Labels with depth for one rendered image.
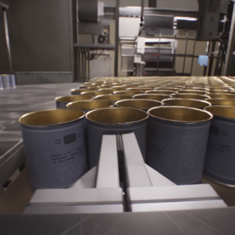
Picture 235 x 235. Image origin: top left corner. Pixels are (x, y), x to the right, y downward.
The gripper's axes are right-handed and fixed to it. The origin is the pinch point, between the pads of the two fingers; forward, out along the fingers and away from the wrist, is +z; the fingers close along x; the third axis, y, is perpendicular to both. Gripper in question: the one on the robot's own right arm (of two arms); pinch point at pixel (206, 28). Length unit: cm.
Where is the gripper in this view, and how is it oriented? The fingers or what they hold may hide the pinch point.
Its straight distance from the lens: 37.7
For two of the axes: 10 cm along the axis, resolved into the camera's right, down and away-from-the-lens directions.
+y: -10.0, 0.2, -0.4
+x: 0.5, 2.7, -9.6
